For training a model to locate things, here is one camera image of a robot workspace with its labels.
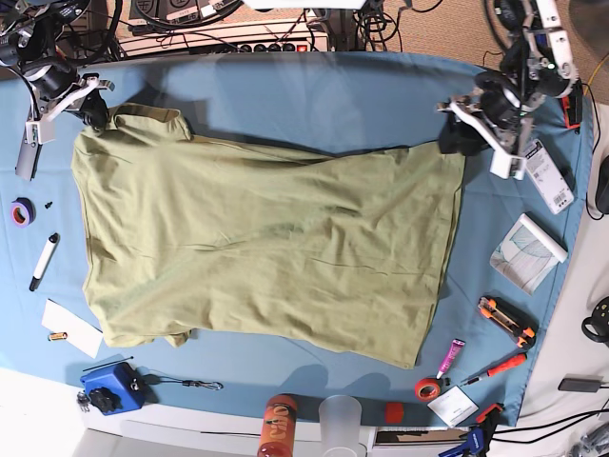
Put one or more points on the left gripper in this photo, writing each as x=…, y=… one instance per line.
x=497, y=102

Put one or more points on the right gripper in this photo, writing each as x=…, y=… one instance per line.
x=55, y=91

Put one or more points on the olive green t-shirt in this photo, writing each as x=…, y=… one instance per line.
x=184, y=231

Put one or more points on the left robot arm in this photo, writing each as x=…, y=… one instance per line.
x=537, y=63

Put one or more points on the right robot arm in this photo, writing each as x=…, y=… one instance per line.
x=29, y=36

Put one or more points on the blue table cloth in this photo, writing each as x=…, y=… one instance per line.
x=334, y=103

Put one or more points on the grey remote control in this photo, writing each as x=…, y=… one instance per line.
x=27, y=159

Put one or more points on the orange black clamp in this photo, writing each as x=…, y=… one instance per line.
x=572, y=110

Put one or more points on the purple tape roll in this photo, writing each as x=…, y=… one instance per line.
x=22, y=212

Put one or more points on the white marker pen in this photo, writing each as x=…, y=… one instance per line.
x=43, y=261

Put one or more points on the black computer mouse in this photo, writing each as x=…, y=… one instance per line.
x=602, y=191

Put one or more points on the black power strip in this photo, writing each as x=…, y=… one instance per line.
x=299, y=45

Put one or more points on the orange black utility knife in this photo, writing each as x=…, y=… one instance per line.
x=518, y=326

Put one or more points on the white paper card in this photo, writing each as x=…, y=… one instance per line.
x=81, y=334

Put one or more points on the pink glue tube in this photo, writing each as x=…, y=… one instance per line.
x=455, y=348

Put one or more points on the small gold battery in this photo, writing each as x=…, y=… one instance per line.
x=58, y=336

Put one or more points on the black zip tie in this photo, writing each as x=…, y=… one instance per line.
x=109, y=364

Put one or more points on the orange tape roll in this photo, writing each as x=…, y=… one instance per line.
x=428, y=389

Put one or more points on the white square card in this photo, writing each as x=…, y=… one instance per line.
x=453, y=407

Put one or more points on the blue box with knob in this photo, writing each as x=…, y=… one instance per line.
x=114, y=389

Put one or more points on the black power adapter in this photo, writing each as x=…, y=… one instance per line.
x=581, y=385

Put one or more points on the blue bar clamp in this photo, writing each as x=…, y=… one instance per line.
x=477, y=439

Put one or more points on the frosted plastic cup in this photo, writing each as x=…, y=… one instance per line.
x=340, y=420

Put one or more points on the orange drink can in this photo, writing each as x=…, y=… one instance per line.
x=278, y=432

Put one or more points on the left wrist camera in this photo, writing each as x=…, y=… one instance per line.
x=507, y=166

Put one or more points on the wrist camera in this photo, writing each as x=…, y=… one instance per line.
x=507, y=166
x=39, y=132

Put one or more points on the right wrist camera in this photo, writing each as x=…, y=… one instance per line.
x=39, y=132

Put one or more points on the orange handled screwdriver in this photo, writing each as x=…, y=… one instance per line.
x=508, y=364

